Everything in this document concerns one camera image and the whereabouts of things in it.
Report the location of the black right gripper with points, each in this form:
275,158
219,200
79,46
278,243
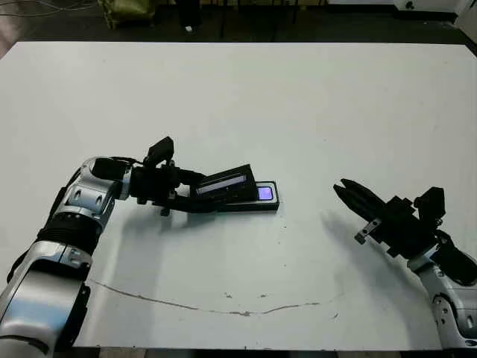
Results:
402,231

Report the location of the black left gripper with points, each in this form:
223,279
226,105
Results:
153,184

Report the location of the black printed box lid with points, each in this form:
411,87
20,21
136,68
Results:
231,186

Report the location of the black slim camera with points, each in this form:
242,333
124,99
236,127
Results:
265,192

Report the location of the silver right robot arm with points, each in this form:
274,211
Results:
447,298

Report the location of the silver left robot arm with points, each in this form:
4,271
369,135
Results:
85,194

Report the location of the black box white insert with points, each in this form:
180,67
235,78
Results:
253,207

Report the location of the olive green bag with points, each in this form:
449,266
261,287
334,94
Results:
128,13

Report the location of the white board panel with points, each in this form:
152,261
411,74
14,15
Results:
467,26

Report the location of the white cabinet with black knob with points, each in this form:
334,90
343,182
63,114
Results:
428,4

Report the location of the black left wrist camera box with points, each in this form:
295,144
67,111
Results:
162,149

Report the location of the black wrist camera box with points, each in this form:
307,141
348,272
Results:
162,149
432,205

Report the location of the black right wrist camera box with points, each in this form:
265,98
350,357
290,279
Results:
432,205

